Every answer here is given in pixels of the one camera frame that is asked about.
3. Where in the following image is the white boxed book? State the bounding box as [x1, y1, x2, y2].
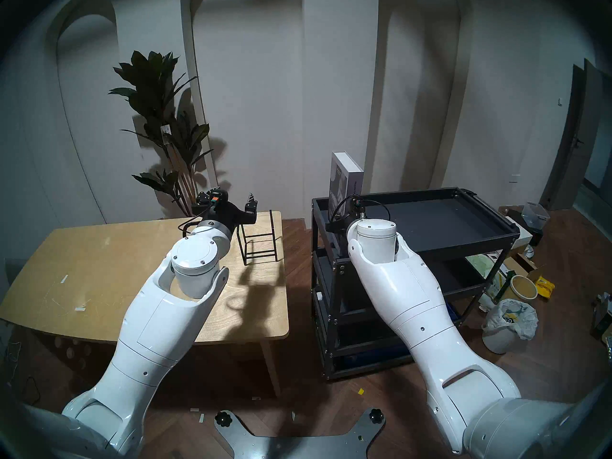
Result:
[328, 151, 365, 219]

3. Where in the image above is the brown cardboard box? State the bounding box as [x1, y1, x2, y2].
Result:
[504, 255, 546, 284]

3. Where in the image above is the black three-shelf utility cart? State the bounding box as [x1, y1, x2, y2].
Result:
[310, 187, 521, 371]

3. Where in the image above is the green white paper bag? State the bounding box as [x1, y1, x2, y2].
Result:
[468, 253, 508, 298]

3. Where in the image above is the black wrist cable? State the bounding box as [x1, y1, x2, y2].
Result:
[332, 194, 392, 222]
[178, 217, 206, 238]

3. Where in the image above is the black wire book stand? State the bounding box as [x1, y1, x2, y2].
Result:
[238, 209, 279, 266]

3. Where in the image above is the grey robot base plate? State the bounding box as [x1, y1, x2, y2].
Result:
[214, 408, 385, 459]

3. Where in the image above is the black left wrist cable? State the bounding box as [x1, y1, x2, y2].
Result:
[178, 217, 206, 238]

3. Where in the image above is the light wooden table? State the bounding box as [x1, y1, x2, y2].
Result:
[0, 211, 290, 396]

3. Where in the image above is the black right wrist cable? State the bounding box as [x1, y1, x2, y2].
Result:
[332, 194, 392, 222]

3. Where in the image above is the clear plastic storage box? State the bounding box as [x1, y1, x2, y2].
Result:
[521, 201, 550, 229]

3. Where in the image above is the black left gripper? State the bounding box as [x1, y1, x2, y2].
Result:
[193, 190, 258, 239]

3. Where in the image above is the white bin with plastic bag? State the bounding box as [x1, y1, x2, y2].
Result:
[481, 299, 539, 355]

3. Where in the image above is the grey door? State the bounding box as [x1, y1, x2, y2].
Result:
[540, 59, 604, 211]

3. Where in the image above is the tall green potted plant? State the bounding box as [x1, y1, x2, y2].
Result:
[108, 51, 216, 218]

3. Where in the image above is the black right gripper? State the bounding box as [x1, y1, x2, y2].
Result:
[326, 211, 357, 234]

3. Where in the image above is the round beige bowl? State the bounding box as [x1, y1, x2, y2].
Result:
[510, 274, 539, 301]

